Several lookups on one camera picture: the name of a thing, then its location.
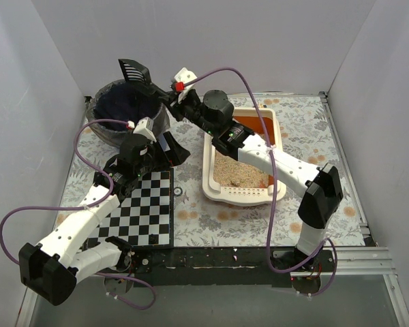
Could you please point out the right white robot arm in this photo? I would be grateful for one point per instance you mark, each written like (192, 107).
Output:
(319, 187)

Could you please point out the black white chessboard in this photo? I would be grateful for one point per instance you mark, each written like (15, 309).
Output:
(145, 220)

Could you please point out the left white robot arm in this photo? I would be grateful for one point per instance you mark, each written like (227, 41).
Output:
(53, 267)

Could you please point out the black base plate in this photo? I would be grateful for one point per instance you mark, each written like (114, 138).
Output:
(206, 266)

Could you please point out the blue trash bin with bag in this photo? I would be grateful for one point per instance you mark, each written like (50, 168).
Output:
(118, 101)

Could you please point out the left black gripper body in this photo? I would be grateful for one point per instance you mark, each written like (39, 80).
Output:
(165, 150)

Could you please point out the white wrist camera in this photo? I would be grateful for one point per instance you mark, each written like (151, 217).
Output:
(144, 128)
(182, 83)

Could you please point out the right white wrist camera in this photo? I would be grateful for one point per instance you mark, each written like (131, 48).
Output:
(182, 83)

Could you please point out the white orange litter box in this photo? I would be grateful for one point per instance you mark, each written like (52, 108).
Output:
(232, 182)

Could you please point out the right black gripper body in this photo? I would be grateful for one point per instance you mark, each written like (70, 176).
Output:
(170, 99)

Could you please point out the black litter scoop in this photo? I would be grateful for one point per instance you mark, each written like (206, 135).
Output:
(137, 75)

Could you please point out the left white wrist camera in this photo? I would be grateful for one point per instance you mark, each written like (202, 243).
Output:
(144, 128)

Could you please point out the floral table mat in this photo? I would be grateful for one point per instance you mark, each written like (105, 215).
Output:
(306, 135)

